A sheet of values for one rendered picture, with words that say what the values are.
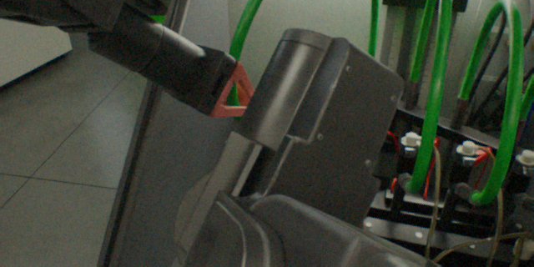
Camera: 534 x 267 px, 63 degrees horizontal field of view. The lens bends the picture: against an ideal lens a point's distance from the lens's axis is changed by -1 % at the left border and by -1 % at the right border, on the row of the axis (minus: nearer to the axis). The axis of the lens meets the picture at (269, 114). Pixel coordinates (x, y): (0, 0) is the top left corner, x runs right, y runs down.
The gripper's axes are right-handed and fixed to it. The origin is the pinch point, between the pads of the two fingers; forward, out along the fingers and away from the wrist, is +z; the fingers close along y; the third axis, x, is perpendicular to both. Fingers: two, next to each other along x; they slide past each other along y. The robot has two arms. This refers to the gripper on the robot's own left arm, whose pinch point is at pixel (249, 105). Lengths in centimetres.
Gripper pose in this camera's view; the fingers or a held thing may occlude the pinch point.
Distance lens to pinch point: 53.7
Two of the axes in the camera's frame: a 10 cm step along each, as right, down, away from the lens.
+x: -4.6, 8.9, -0.5
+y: -5.6, -2.5, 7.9
